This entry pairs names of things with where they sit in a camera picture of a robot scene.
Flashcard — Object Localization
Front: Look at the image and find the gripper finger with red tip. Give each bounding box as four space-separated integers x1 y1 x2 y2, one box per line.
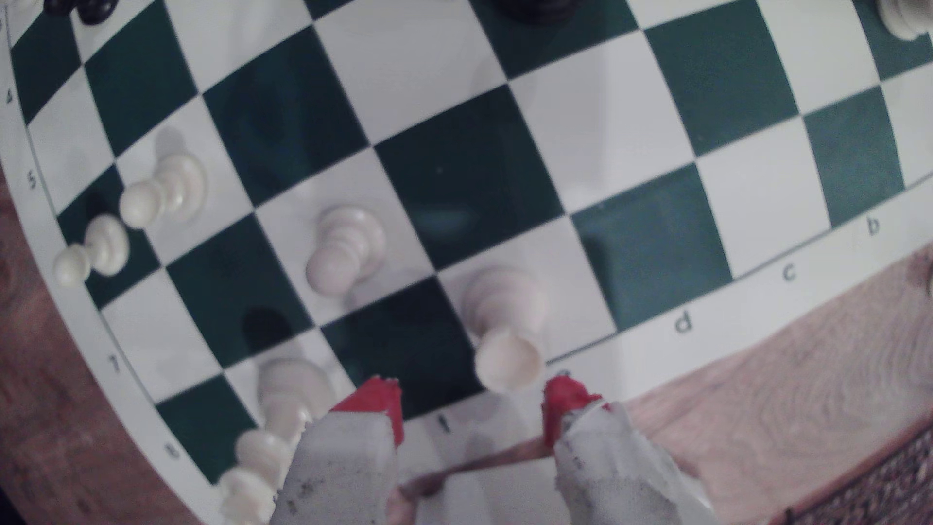
270 376 405 525
541 375 721 525

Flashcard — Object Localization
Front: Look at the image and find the white king chess piece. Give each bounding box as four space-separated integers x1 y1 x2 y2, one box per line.
219 357 338 525

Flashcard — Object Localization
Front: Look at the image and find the white pawn chess piece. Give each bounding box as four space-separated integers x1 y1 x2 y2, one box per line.
52 213 131 288
305 206 387 298
118 152 208 230

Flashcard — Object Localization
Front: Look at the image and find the green white chess board mat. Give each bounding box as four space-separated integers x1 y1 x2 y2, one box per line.
0 0 933 525

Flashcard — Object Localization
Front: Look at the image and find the black rook chess piece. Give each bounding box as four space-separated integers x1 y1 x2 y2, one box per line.
496 0 584 26

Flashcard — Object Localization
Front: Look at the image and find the black pawn chess piece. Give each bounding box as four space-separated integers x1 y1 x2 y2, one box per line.
42 0 120 26

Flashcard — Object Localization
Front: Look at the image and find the dark patterned rug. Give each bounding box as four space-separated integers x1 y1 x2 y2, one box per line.
773 430 933 525

